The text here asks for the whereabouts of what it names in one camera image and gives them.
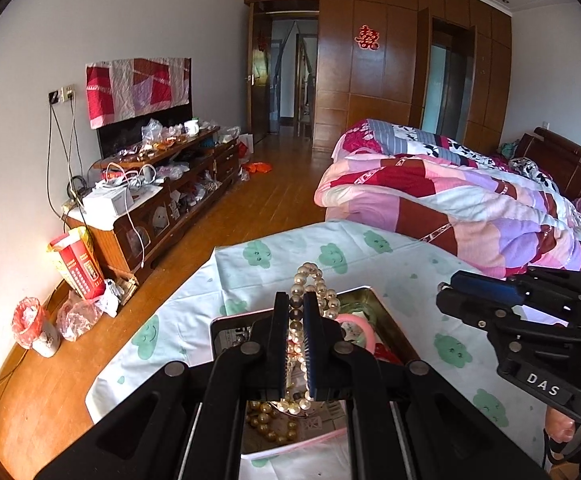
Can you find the red and yellow bag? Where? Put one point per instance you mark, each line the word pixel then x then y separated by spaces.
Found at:
pixel 78 265

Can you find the wall power outlet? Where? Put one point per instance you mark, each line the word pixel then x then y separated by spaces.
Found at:
pixel 61 95

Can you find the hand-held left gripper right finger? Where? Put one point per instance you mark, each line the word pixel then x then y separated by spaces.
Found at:
pixel 313 345

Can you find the pink bangle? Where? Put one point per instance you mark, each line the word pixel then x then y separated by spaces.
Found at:
pixel 358 321

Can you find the white paper bag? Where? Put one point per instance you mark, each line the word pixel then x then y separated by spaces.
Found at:
pixel 245 144

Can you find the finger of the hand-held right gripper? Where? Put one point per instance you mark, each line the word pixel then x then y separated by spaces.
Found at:
pixel 485 286
pixel 465 307

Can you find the person's right hand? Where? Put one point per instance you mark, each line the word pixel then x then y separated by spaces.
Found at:
pixel 560 425

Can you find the red and white patchwork cloth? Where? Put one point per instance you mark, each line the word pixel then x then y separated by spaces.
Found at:
pixel 130 87

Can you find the red paper wall decoration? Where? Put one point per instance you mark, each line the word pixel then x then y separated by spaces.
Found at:
pixel 367 37

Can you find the white mug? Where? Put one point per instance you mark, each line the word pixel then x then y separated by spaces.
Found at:
pixel 192 127

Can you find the black television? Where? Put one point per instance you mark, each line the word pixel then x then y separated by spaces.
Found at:
pixel 120 132

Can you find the orange plastic bag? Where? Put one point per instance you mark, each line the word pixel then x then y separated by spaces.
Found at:
pixel 258 168

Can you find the white cardboard box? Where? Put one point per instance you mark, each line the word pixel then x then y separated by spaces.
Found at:
pixel 105 201

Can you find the patchwork bed quilt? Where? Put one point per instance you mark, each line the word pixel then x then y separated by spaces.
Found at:
pixel 445 200

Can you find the clear plastic bag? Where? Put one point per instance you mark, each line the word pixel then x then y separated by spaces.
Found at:
pixel 78 317

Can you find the wooden television cabinet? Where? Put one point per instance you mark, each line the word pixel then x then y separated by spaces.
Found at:
pixel 170 220

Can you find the wooden bed headboard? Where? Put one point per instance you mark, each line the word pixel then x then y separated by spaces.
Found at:
pixel 560 157

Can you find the wooden door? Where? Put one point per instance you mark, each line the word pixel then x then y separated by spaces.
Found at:
pixel 258 105

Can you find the wooden wardrobe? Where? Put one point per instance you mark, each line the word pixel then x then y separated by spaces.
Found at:
pixel 360 85

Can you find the white cloth with green clouds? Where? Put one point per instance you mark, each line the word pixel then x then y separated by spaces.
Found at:
pixel 420 270

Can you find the waste bin with red bag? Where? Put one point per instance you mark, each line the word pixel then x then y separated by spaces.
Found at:
pixel 33 322

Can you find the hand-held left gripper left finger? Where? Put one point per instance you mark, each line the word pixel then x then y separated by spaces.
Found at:
pixel 283 345

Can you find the rectangular metal tin box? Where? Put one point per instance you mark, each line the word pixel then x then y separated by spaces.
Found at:
pixel 390 330

